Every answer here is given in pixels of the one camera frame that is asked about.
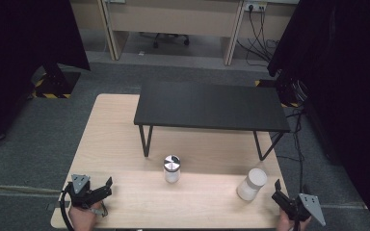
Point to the black office chair base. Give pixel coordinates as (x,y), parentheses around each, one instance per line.
(170,37)

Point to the beige office desk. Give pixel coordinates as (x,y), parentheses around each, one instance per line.
(173,16)

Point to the black curtain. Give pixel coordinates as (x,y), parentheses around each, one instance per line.
(19,48)
(343,80)

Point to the black stand base, hazard tape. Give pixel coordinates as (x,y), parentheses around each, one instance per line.
(285,91)
(56,83)

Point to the person's right hand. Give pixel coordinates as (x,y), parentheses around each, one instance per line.
(287,223)

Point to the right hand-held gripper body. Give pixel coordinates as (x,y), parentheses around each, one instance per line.
(305,205)

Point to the white wall power socket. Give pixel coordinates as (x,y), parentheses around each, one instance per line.
(254,6)

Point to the white jar with white lid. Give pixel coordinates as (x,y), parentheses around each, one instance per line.
(250,187)

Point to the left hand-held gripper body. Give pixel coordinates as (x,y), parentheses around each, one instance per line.
(83,194)

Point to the person's left hand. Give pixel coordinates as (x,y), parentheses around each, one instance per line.
(83,218)

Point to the black shelf with metal legs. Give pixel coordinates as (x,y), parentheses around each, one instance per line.
(210,106)

